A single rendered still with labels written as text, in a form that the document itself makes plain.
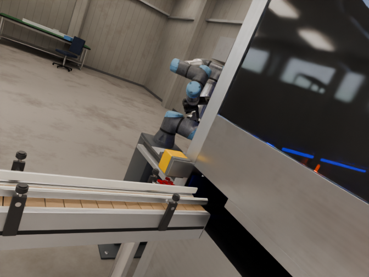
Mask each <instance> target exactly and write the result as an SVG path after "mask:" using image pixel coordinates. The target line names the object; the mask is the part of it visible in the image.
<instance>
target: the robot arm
mask: <svg viewBox="0 0 369 277"><path fill-rule="evenodd" d="M223 68H224V66H223V65H220V64H217V63H215V62H213V61H210V60H208V59H194V60H185V61H181V60H179V59H176V58H175V59H173V60H172V62H171V64H170V71H172V72H174V73H176V74H179V75H181V76H183V77H185V78H188V79H190V80H191V82H190V83H189V84H188V85H187V87H186V98H185V99H183V101H182V104H183V109H184V112H186V114H188V113H191V114H190V115H188V116H187V117H186V118H184V117H183V114H181V113H178V112H174V111H167V112H166V114H165V116H164V119H163V122H162V124H161V127H160V129H159V131H158V132H157V133H156V134H155V135H154V137H153V141H154V142H156V143H157V144H159V145H161V146H164V147H168V148H173V146H174V144H175V135H176V133H177V134H179V135H181V136H183V137H185V138H187V139H190V140H192V139H193V136H194V134H195V132H196V130H197V127H198V125H199V123H200V121H201V118H202V116H203V114H204V111H205V109H206V107H207V105H208V102H209V100H210V97H211V95H212V93H213V91H214V88H215V86H216V84H217V81H218V79H219V77H220V75H221V72H222V70H223Z"/></svg>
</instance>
